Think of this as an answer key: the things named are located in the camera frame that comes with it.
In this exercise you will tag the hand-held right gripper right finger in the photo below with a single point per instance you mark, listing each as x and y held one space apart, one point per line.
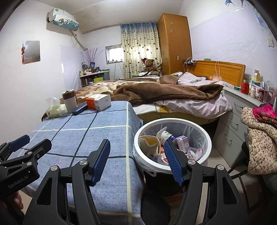
173 160

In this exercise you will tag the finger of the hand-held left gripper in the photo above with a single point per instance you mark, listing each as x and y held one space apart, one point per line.
19 141
40 148

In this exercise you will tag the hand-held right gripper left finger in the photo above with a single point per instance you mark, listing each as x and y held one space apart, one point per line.
100 162

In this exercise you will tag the pink drink carton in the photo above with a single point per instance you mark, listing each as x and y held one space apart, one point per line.
161 159

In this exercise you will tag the purple drink carton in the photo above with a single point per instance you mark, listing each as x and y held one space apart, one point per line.
181 141

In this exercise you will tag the beige paper sleeve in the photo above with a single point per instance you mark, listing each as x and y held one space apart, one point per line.
149 143

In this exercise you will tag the translucent bin liner bag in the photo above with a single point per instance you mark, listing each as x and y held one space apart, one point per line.
142 161

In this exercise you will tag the white round waste bin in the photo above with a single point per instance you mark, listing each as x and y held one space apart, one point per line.
173 120

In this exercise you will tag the person's left hand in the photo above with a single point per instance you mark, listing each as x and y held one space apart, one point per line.
18 200

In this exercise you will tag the blue checked tablecloth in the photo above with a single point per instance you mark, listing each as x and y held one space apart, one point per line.
97 134

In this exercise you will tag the soft tissue pack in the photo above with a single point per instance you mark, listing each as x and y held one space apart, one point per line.
54 110

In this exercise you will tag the grey tumbler with brown band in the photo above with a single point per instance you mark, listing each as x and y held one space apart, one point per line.
69 103

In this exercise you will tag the dark blue glasses case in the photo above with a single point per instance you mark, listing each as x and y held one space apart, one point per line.
79 109

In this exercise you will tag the pale pink duvet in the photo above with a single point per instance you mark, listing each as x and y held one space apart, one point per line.
194 106

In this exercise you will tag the orange and white box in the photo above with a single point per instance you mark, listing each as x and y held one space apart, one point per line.
99 101

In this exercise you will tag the grey drawer cabinet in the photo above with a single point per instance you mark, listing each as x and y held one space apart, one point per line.
231 129

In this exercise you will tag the brown fleece blanket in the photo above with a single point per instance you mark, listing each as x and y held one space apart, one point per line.
151 90

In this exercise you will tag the cluttered white shelf desk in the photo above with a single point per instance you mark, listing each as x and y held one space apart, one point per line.
93 79

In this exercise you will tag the red hanging ornament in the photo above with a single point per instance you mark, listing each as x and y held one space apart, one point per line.
22 52

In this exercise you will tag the floral padded jacket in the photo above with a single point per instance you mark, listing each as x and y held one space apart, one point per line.
261 142

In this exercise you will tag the brown teddy bear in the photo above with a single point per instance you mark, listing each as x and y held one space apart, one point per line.
149 66

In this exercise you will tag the white power strip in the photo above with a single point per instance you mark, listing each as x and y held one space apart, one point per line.
191 62

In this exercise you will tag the red bottle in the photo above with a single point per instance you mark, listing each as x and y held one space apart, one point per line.
245 87

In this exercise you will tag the pink plaid cloth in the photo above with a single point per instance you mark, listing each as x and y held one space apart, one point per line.
266 114

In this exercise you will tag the white pill bottle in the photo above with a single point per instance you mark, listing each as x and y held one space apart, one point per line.
252 92

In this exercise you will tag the wooden bed headboard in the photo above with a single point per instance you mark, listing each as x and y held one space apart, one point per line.
229 71

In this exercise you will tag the dried purple branches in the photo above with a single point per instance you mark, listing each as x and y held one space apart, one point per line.
90 55

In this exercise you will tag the small window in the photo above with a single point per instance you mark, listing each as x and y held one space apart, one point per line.
114 54

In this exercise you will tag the red cartoon print box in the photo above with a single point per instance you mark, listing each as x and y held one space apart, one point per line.
262 95

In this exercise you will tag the air conditioner pipe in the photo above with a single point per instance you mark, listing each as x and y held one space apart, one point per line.
79 41

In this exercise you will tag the wooden wardrobe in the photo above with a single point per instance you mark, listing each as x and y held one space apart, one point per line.
175 43

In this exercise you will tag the patterned window curtain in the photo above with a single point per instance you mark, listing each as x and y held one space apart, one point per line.
140 47

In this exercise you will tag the square wall mirror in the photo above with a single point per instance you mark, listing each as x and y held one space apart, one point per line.
32 52

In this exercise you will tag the wall air conditioner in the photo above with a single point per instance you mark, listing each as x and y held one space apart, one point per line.
62 19

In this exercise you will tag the wall light switch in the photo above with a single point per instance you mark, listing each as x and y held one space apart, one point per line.
271 42

